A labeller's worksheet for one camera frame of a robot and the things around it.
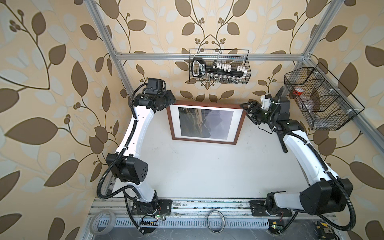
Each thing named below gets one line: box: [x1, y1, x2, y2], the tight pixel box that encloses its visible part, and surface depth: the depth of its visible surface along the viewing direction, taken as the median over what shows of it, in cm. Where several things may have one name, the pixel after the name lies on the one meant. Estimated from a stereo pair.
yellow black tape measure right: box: [315, 221, 336, 240], surface depth 67 cm
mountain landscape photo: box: [178, 107, 234, 140], surface depth 87 cm
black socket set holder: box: [191, 57, 247, 83], surface depth 86 cm
